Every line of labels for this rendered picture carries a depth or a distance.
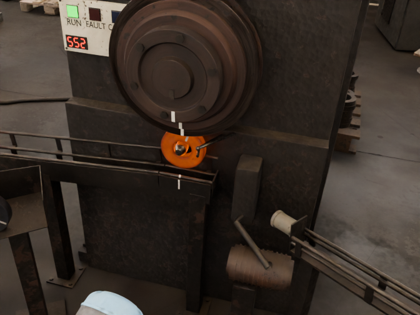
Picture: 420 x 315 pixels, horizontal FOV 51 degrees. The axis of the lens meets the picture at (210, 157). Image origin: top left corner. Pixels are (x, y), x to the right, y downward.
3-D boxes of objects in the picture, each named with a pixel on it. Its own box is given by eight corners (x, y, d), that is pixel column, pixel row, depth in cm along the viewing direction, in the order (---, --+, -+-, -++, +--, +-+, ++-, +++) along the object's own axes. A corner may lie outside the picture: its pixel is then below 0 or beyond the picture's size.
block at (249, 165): (235, 204, 167) (241, 150, 153) (257, 208, 165) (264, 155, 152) (229, 222, 158) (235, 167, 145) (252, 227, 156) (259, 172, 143)
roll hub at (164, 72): (225, 29, 118) (222, 121, 133) (129, 20, 124) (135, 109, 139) (220, 35, 113) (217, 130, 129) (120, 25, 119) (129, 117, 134)
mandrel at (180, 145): (201, 128, 160) (194, 135, 162) (192, 120, 159) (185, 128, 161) (187, 152, 146) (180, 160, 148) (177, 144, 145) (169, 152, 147)
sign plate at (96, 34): (67, 48, 156) (60, -5, 146) (136, 58, 151) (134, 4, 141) (64, 50, 154) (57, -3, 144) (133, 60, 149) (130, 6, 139)
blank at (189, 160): (197, 170, 157) (195, 175, 155) (158, 151, 157) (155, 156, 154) (213, 137, 148) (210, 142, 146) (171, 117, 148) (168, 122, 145)
